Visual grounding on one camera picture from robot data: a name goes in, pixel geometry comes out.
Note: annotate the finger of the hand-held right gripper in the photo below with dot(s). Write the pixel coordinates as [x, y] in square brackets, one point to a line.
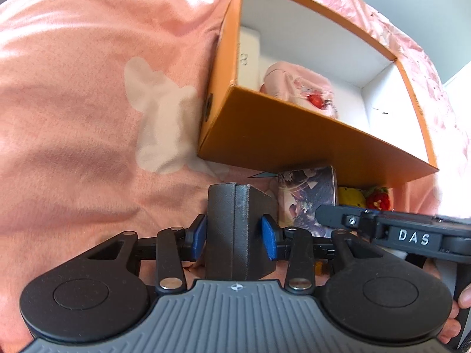
[331, 217]

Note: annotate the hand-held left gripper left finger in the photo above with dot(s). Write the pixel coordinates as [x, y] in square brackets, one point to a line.
[198, 236]

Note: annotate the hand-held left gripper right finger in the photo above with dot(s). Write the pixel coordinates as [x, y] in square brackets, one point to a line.
[269, 237]

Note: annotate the illustrated card box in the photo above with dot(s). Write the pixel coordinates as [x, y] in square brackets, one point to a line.
[305, 195]

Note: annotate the dark grey box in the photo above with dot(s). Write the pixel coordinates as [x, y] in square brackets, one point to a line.
[235, 228]

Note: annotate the orange cardboard box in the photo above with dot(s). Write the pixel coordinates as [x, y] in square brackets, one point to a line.
[276, 136]

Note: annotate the pink fabric pouch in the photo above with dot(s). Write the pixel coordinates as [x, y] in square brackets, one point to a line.
[290, 77]

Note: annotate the small white box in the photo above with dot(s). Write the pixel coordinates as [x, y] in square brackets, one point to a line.
[250, 59]

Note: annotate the person's right hand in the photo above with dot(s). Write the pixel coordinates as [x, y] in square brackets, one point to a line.
[464, 298]

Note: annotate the red crochet strawberry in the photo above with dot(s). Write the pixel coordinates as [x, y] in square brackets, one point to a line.
[377, 200]

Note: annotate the pink printed blanket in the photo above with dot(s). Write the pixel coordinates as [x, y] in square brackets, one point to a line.
[73, 117]

